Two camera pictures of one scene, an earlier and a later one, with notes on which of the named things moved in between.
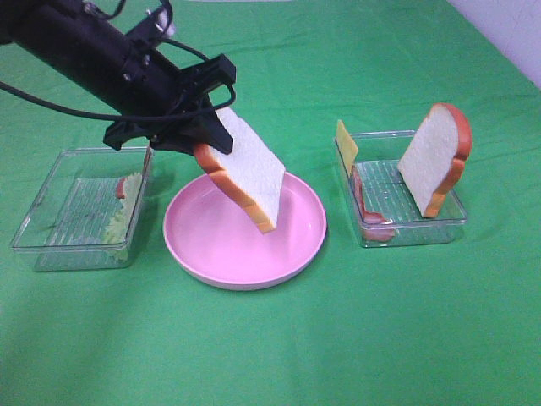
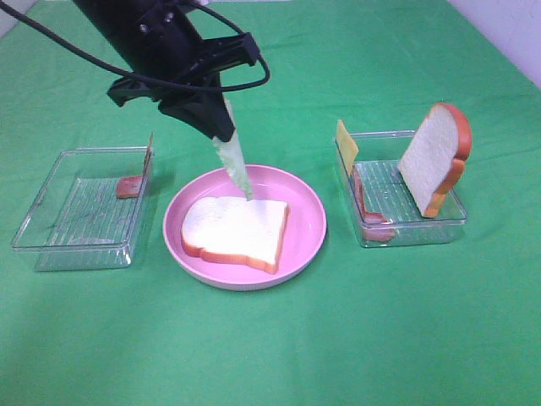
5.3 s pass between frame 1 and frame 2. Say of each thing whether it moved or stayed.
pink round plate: stayed
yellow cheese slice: stayed
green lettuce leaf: moved
